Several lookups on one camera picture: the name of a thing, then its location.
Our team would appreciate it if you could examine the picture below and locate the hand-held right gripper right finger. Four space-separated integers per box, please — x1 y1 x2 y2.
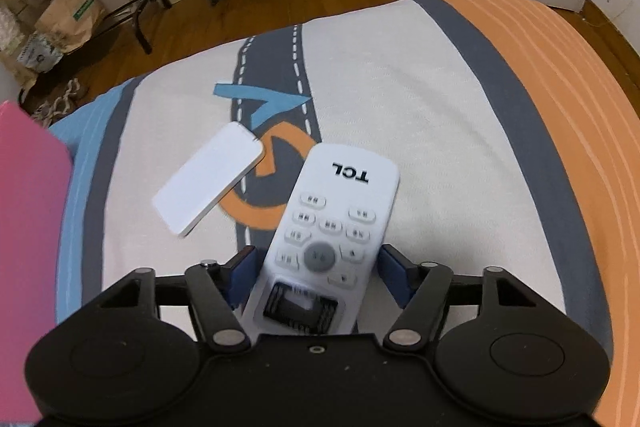
376 244 547 353

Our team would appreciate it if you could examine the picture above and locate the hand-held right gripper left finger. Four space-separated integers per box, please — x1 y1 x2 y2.
93 245 259 353

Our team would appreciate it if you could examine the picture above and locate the white remote with grey button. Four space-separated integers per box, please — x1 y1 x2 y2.
240 142 401 336

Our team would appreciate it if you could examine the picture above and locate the pink storage box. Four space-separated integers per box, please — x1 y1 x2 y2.
0 101 75 426

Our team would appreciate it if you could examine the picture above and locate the white flat power bank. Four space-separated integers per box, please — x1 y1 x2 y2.
151 121 265 238

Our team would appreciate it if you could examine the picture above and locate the striped road print blanket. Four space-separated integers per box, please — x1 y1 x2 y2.
47 0 640 427

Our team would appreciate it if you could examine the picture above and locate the patterned grey bag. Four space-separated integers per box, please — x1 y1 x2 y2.
17 32 66 74

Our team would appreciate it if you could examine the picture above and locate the tan paper bag green label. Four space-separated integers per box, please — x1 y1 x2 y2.
34 0 109 54

